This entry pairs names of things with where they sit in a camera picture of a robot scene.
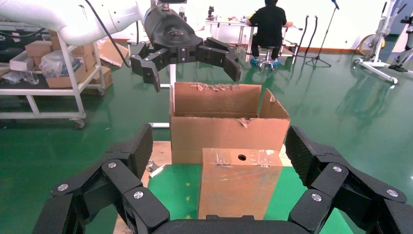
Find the small taped cardboard box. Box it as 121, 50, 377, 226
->
197, 148, 284, 221

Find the clear plastic bottle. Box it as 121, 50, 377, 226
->
25, 69, 40, 85

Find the clear plastic bag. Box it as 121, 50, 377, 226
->
39, 50, 81, 78

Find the black tripod stand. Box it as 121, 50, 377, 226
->
304, 0, 340, 68

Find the flat cardboard sheet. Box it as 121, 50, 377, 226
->
96, 37, 131, 68

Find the wide brown cardboard box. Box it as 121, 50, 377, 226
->
46, 63, 97, 89

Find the stacked brown cardboard box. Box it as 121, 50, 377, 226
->
71, 43, 97, 70

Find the large open cardboard carton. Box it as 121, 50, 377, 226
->
169, 81, 291, 165

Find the person in black clothes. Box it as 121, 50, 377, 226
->
246, 0, 294, 69

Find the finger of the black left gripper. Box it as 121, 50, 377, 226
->
197, 37, 242, 82
130, 41, 171, 93

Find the metal binder clip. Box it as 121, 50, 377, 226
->
146, 160, 169, 179

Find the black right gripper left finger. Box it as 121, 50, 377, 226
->
31, 123, 170, 234

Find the black curved tube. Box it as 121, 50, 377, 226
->
305, 15, 319, 59
296, 15, 310, 59

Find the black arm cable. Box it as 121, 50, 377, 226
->
84, 0, 132, 68

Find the white metal shelf cart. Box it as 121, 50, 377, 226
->
0, 32, 106, 130

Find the white work table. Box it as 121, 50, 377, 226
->
205, 19, 304, 62

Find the low brown cardboard box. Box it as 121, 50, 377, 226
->
82, 66, 113, 96

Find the yellow round fan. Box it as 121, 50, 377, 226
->
358, 34, 386, 57

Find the black wheeled stool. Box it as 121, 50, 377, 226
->
255, 45, 280, 71

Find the small brown cardboard box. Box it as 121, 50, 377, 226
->
25, 40, 54, 58

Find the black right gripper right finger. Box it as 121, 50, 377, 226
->
284, 125, 413, 234

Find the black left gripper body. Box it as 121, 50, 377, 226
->
143, 6, 205, 64

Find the white exercise machine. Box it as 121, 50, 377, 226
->
353, 0, 413, 85

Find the flat white box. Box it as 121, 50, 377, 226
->
9, 50, 37, 72

